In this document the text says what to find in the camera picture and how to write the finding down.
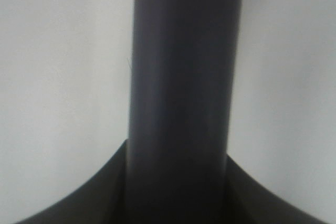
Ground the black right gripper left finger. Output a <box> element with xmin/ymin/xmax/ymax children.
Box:
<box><xmin>19</xmin><ymin>141</ymin><xmax>127</xmax><ymax>223</ymax></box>

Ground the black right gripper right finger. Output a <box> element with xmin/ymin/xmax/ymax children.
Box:
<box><xmin>223</xmin><ymin>156</ymin><xmax>324</xmax><ymax>224</ymax></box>

